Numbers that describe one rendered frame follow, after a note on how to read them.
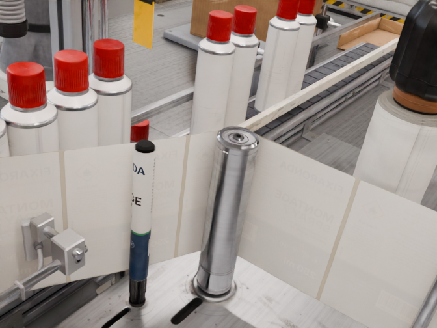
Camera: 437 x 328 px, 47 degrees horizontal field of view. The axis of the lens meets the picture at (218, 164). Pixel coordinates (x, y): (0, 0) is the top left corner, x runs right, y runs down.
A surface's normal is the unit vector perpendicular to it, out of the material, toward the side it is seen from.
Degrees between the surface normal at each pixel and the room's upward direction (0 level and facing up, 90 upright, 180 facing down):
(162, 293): 0
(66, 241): 0
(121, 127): 90
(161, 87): 0
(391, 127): 90
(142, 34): 90
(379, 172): 87
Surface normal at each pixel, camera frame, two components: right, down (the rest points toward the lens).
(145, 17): -0.60, 0.37
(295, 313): 0.12, -0.83
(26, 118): 0.22, -0.25
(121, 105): 0.65, 0.48
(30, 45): 0.10, 0.23
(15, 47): -0.29, 0.16
